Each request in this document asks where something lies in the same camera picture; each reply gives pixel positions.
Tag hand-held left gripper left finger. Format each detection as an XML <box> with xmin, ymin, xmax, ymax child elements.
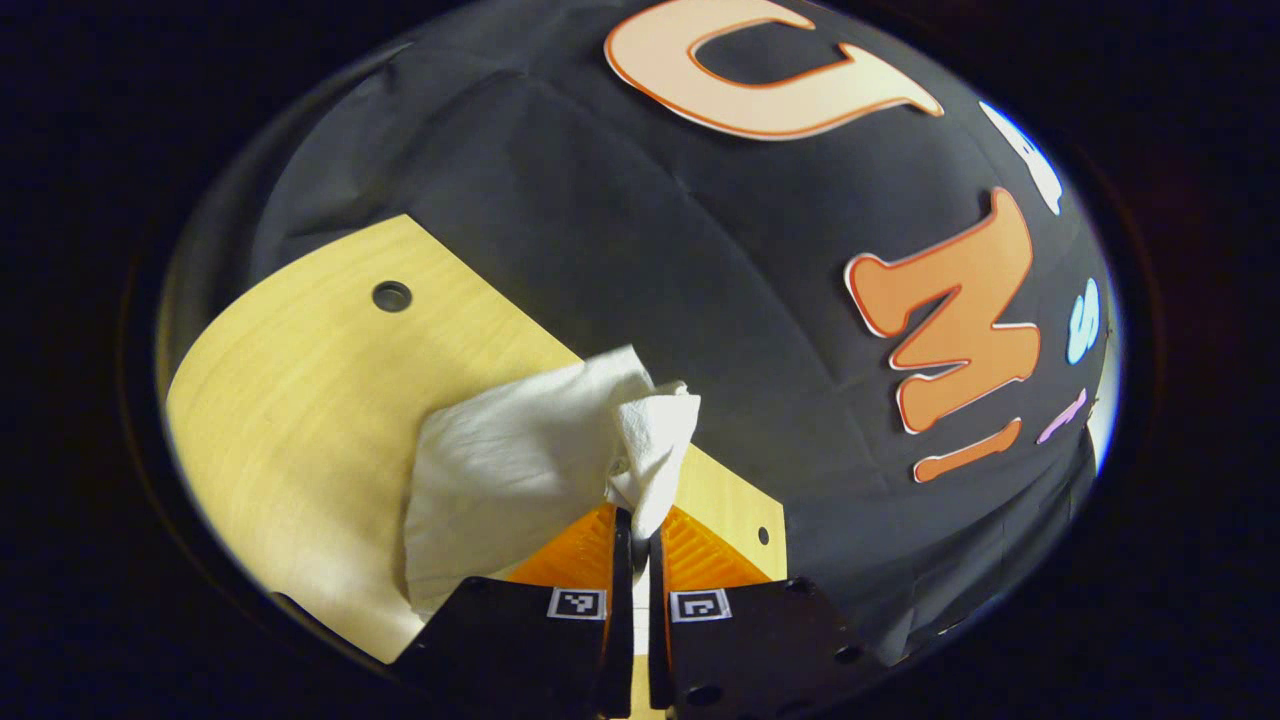
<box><xmin>393</xmin><ymin>503</ymin><xmax>637</xmax><ymax>720</ymax></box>

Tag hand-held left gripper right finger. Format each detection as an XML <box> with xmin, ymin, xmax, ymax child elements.
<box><xmin>647</xmin><ymin>503</ymin><xmax>886</xmax><ymax>720</ymax></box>

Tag white jeans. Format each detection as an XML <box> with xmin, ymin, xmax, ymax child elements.
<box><xmin>402</xmin><ymin>344</ymin><xmax>703</xmax><ymax>666</ymax></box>

